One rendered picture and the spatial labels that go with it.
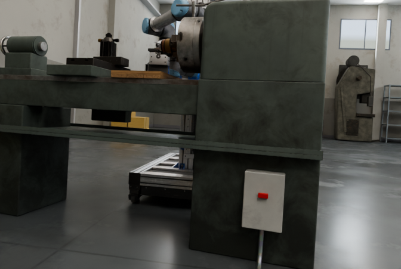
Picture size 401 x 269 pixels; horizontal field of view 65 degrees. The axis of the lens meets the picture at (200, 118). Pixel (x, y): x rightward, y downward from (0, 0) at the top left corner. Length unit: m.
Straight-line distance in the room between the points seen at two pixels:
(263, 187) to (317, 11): 0.84
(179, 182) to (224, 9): 1.26
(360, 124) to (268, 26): 11.12
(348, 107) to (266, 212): 11.12
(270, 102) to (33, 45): 1.58
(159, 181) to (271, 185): 1.09
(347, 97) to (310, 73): 10.99
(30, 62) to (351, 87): 11.33
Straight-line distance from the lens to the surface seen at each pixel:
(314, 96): 1.52
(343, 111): 12.42
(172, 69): 2.12
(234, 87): 1.54
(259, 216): 1.51
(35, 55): 2.37
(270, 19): 1.58
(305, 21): 1.57
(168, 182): 2.33
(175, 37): 1.76
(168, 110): 1.68
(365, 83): 12.65
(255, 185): 1.47
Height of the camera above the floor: 0.69
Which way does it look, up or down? 1 degrees down
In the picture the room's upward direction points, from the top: 3 degrees clockwise
